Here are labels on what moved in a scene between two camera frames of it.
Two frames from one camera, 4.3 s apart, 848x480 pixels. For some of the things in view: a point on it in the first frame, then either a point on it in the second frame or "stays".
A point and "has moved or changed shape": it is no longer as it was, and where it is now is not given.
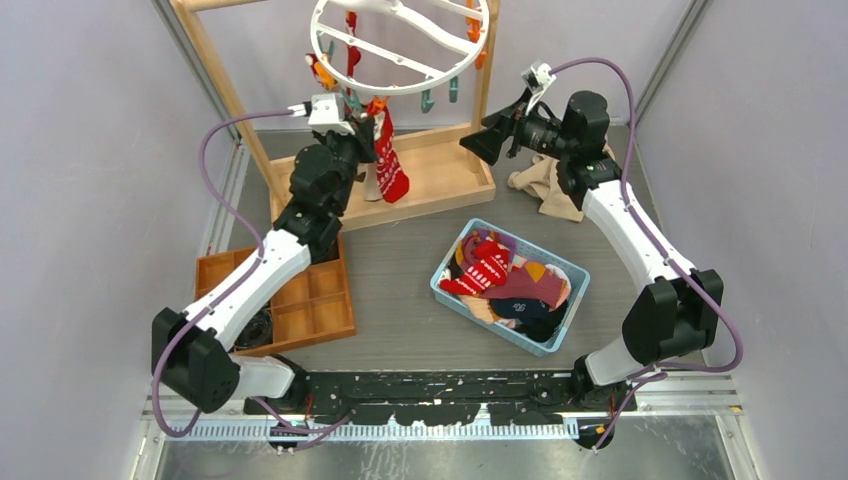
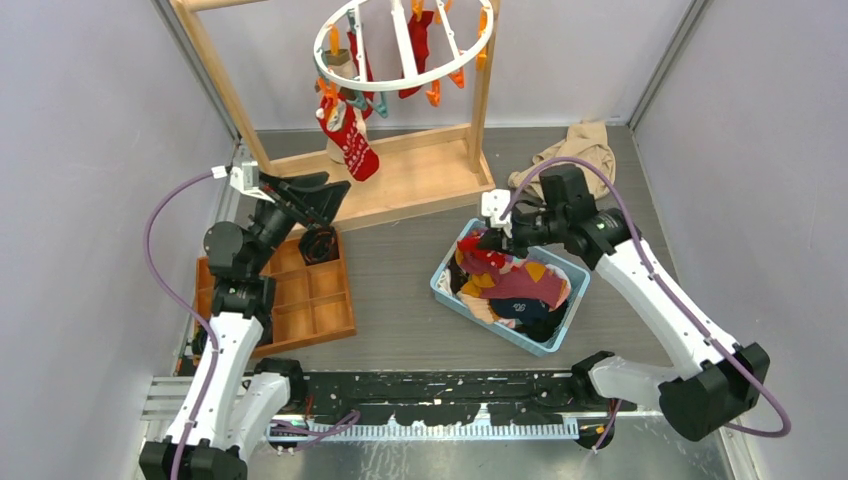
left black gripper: (362, 131) -> (316, 205)
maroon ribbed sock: (529, 281) stays
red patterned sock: (489, 269) -> (497, 259)
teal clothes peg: (426, 101) -> (382, 107)
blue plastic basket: (534, 343) stays
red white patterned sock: (391, 176) has moved or changed shape
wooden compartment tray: (315, 306) stays
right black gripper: (487, 143) -> (492, 239)
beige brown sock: (372, 186) has moved or changed shape
